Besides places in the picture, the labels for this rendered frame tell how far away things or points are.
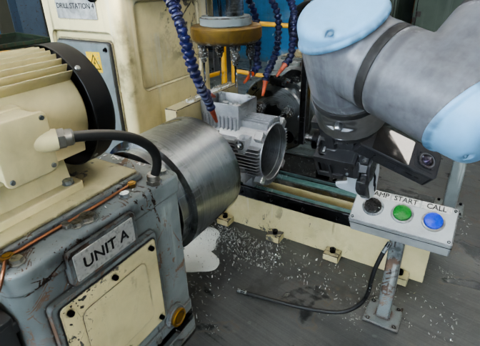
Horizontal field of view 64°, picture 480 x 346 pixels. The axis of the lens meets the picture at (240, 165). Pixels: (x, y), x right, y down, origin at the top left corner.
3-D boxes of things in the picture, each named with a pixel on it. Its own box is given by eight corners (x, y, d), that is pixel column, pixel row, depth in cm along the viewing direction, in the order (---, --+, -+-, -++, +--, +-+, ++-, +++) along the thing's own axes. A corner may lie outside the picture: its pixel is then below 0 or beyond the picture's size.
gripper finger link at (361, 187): (363, 179, 63) (361, 149, 56) (375, 181, 62) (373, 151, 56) (355, 204, 61) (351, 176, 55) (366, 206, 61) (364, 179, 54)
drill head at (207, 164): (56, 271, 78) (22, 160, 67) (172, 191, 106) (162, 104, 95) (148, 320, 67) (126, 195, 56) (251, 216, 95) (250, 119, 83)
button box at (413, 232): (349, 229, 74) (347, 217, 70) (360, 197, 77) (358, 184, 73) (448, 257, 66) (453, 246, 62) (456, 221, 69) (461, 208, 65)
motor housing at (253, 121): (196, 180, 111) (191, 117, 102) (231, 155, 125) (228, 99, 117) (257, 197, 101) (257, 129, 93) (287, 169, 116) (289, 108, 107)
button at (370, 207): (362, 213, 71) (361, 209, 69) (367, 199, 72) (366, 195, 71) (379, 218, 69) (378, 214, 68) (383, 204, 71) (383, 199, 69)
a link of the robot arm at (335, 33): (347, 52, 33) (271, 16, 39) (356, 138, 43) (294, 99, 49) (420, -12, 35) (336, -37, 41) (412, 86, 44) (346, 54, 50)
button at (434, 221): (421, 229, 66) (421, 224, 65) (425, 214, 67) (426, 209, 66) (440, 234, 65) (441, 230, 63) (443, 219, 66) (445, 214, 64)
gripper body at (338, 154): (333, 139, 64) (323, 89, 54) (387, 149, 60) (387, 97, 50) (318, 178, 61) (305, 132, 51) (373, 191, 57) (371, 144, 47)
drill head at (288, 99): (229, 151, 129) (226, 77, 118) (282, 116, 160) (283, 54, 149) (299, 168, 117) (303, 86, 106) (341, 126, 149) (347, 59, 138)
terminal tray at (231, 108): (201, 125, 107) (199, 100, 104) (222, 114, 115) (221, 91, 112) (238, 132, 102) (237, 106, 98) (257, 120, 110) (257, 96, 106)
